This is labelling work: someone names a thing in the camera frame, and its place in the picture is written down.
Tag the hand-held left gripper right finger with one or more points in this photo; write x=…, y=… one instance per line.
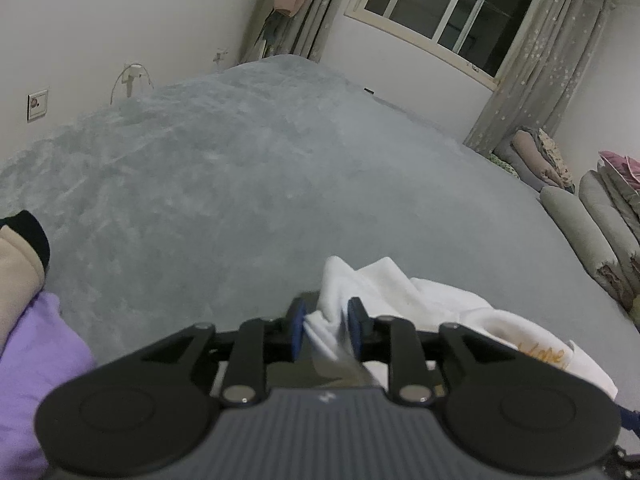
x=356, y=329

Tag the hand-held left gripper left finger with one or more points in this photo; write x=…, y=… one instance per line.
x=297, y=332

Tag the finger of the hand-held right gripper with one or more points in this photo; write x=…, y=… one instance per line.
x=629, y=417

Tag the white long-sleeve sweater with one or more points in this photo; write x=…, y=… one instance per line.
x=385, y=285

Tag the grey rolled quilt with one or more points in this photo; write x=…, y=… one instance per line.
x=575, y=225

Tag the pink folded blanket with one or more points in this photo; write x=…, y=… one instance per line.
x=527, y=157

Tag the pink ruffled quilt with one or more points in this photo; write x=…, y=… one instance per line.
x=622, y=162

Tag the purple garment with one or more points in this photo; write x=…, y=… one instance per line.
x=35, y=360

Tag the floral patterned cushion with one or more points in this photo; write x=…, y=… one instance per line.
x=555, y=152

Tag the beige garment with black cuff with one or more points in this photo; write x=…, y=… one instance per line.
x=17, y=260

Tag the grey curtain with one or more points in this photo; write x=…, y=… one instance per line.
x=320, y=15
x=545, y=60

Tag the window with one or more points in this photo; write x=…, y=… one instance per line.
x=440, y=5

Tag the white wall socket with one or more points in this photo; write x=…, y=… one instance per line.
x=220, y=55

